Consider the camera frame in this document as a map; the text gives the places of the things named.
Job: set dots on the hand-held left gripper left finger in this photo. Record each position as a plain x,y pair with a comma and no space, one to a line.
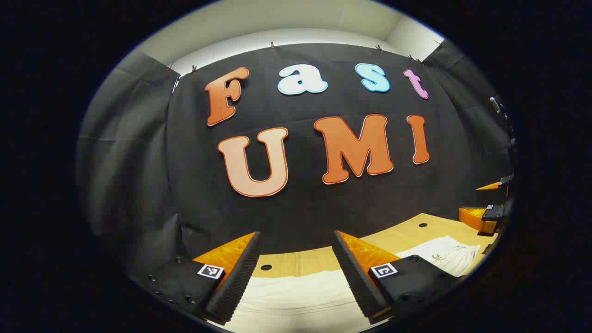
238,282

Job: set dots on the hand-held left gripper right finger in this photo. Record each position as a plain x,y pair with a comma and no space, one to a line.
358,277

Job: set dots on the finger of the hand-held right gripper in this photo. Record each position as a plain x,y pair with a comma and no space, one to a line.
494,213
505,180

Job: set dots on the white jeans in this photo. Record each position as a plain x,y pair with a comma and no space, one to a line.
296,300

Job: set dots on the black backdrop cloth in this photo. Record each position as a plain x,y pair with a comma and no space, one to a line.
305,203

